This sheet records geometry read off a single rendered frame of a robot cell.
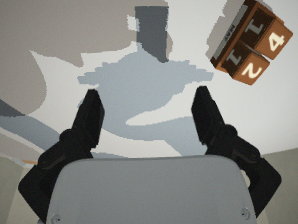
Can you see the brown wooden digit cube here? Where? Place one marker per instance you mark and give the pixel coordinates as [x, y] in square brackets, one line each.
[244, 64]
[266, 34]

